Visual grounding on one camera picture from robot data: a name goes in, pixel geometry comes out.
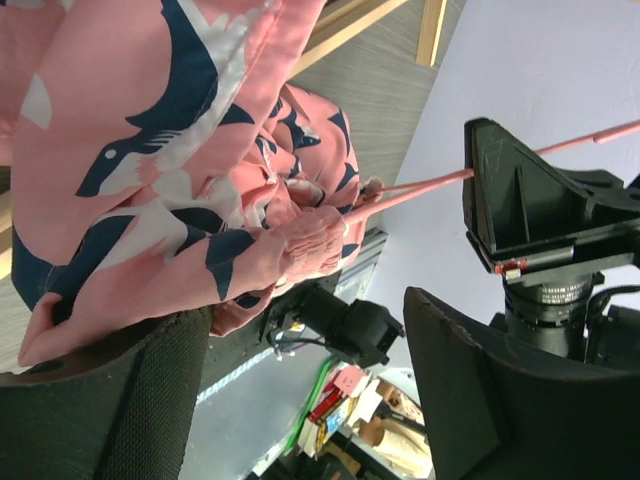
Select pink wire hanger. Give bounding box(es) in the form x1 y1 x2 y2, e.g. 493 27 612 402
339 119 640 229

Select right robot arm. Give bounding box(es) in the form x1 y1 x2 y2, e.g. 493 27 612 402
463 118 639 361

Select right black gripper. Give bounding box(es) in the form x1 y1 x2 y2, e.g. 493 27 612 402
463 118 639 280

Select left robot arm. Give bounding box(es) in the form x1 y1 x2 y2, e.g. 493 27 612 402
1 285 639 479

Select wooden clothes rack frame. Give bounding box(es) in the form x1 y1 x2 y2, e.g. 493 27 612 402
284 0 449 81

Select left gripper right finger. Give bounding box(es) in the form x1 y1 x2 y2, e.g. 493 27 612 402
403 287 639 479

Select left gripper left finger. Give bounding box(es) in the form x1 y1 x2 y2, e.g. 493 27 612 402
1 308 211 479

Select pink shark print shorts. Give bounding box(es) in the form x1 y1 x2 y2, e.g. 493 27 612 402
1 1 371 367

